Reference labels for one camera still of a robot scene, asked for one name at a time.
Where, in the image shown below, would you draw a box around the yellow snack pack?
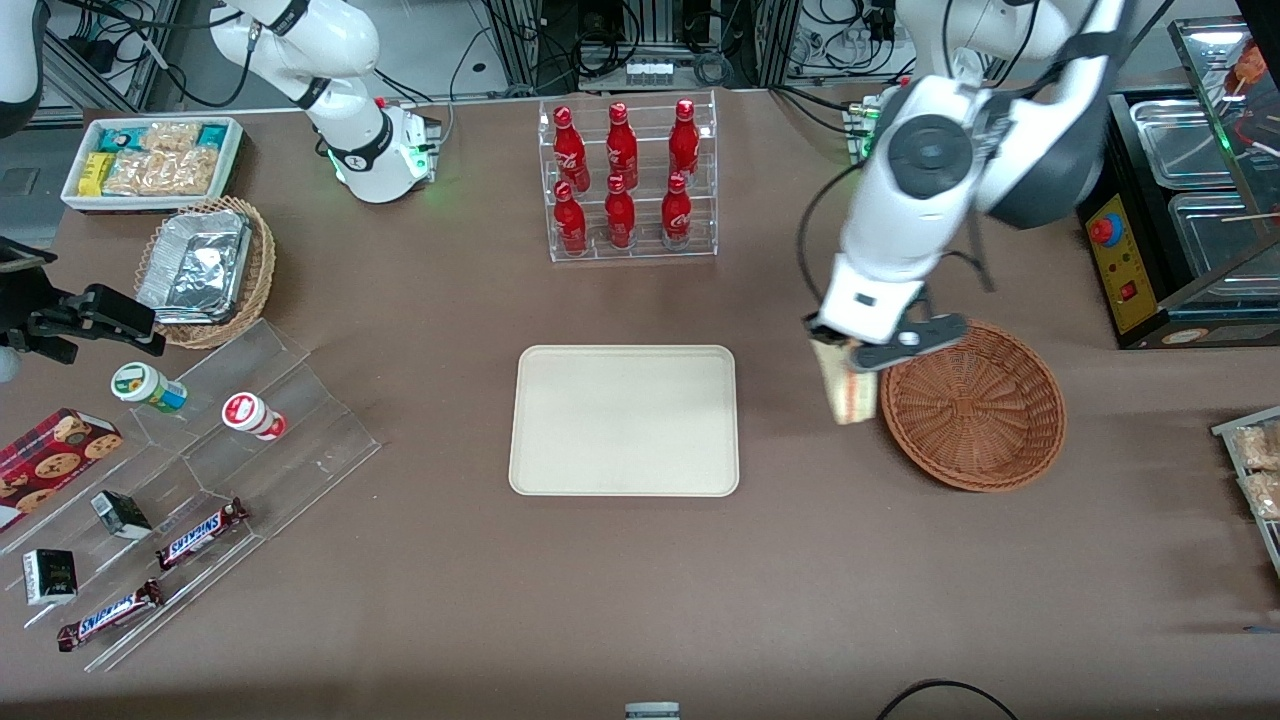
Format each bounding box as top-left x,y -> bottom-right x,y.
77,151 -> 117,199

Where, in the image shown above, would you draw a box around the red cola bottle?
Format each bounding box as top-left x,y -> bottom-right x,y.
553,181 -> 589,257
604,175 -> 638,251
668,98 -> 702,183
660,172 -> 694,252
552,106 -> 592,193
605,102 -> 640,191

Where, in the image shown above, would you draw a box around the red label yogurt cup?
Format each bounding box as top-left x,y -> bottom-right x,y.
221,392 -> 289,443

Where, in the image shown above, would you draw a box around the black table cable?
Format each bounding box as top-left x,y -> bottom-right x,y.
877,679 -> 1020,720

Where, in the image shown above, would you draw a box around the snickers chocolate bar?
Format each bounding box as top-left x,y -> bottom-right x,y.
154,497 -> 250,572
56,578 -> 165,654

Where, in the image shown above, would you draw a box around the grey metal snack tray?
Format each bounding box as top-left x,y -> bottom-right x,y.
1211,404 -> 1280,577

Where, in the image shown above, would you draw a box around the clear acrylic stepped display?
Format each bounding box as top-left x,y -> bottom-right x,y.
0,318 -> 383,674

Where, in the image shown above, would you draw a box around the red cookie box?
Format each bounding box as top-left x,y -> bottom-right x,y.
0,407 -> 125,535

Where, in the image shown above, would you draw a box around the black food warmer machine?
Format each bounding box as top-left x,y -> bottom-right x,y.
1076,15 -> 1280,351

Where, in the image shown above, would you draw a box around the brown round wicker basket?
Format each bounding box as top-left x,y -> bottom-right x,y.
879,319 -> 1068,493

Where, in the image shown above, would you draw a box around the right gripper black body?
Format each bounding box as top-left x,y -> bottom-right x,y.
0,238 -> 83,363

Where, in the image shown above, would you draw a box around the small steel pan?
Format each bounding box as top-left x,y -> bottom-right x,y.
1129,97 -> 1233,191

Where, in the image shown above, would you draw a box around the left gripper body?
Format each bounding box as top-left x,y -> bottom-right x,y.
817,254 -> 931,344

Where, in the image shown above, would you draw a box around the small black box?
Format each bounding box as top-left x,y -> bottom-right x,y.
90,489 -> 154,542
22,547 -> 79,608

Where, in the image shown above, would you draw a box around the stacked aluminium foil containers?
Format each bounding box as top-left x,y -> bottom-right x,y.
136,208 -> 254,327

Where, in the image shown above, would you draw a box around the beige rectangular serving tray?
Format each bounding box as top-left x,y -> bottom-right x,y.
508,344 -> 741,498

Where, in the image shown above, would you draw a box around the green label yogurt cup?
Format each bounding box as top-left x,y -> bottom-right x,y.
110,362 -> 189,415

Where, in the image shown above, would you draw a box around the large steel pan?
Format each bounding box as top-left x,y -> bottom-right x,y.
1167,190 -> 1280,303

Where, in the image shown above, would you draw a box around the light wicker basket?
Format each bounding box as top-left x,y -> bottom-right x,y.
134,195 -> 277,350

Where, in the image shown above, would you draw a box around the white snack bin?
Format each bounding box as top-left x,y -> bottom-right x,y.
60,116 -> 245,215

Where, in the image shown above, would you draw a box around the clear acrylic bottle rack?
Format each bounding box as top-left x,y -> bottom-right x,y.
537,89 -> 720,265

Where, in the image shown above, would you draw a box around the triangle sandwich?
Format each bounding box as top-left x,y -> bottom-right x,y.
811,334 -> 882,427

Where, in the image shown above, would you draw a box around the clear rice cracker pack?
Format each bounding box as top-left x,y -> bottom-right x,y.
103,147 -> 222,198
140,121 -> 202,154

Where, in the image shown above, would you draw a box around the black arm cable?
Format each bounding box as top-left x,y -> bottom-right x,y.
796,163 -> 997,323

